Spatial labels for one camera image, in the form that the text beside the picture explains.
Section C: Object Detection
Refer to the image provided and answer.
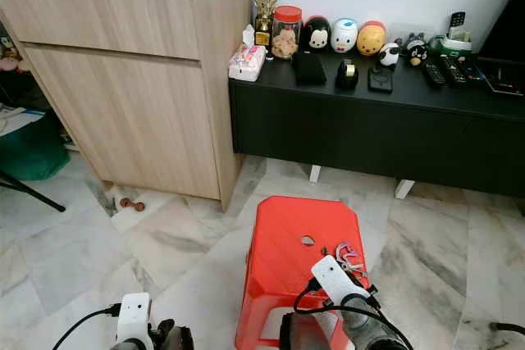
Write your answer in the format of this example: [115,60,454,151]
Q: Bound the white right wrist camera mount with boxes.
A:
[310,255,371,307]

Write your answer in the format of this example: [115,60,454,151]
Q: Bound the green desk holder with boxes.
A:
[439,26,474,57]

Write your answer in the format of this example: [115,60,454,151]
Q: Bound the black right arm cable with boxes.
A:
[293,278,416,350]

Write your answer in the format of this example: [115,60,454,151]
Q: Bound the black floor cable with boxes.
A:
[487,321,525,337]

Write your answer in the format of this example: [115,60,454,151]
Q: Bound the black remote control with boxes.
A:
[421,61,449,89]
[439,55,470,86]

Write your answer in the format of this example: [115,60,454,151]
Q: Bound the black low console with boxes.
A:
[228,50,525,201]

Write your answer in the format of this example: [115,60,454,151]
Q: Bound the yellow bear plush toy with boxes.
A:
[356,20,387,57]

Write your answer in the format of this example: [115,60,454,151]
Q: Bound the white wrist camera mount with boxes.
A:
[310,255,371,307]
[115,293,154,348]

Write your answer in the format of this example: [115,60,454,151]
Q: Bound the green plastic bin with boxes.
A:
[0,107,73,182]

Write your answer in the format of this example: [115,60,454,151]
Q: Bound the black flat device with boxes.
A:
[472,59,525,98]

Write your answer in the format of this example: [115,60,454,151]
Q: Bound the black key fob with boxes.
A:
[367,65,395,93]

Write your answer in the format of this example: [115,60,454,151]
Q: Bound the small white panda figure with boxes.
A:
[379,41,402,67]

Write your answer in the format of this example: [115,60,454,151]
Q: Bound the light wood cabinet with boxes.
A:
[0,0,253,212]

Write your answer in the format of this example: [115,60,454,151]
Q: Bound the white duck plush toy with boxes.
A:
[330,18,359,54]

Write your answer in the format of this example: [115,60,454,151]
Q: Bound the pile of small toys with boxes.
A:
[0,34,25,74]

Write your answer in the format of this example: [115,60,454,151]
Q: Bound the small black mouse figure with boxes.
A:
[404,33,430,66]

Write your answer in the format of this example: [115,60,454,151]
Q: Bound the black mouse plush toy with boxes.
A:
[301,16,331,55]

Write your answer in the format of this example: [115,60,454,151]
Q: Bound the small red dumbbell toy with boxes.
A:
[119,198,146,213]

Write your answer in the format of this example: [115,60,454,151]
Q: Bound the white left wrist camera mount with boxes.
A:
[115,293,154,348]

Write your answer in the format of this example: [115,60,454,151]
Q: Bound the red lid snack jar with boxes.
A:
[272,5,304,60]

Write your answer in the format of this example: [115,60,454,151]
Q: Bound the red plastic stool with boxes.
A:
[235,196,383,350]

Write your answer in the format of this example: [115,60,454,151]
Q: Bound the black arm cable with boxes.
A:
[52,304,122,350]
[293,278,416,350]

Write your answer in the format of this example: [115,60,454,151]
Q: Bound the pink white tissue pack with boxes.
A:
[228,25,268,82]

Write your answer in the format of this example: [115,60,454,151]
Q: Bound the black tripod leg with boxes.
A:
[0,171,66,213]

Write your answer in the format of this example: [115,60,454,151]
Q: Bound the small gold trophy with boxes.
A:
[253,0,279,47]

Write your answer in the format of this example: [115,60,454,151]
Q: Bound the black television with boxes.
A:
[479,7,525,64]

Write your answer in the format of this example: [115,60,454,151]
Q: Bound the black tape dispenser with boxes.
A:
[336,59,360,90]

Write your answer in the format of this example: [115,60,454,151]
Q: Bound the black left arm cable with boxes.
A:
[52,304,122,350]

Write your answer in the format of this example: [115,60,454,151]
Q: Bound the keys with pink keychain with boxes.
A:
[334,242,371,276]

